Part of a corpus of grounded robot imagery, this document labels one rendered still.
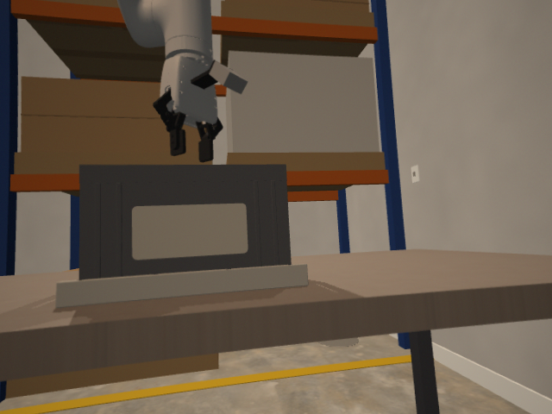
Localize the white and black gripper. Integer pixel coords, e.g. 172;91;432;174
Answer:
153;54;223;162

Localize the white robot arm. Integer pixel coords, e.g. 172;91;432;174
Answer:
117;0;248;94

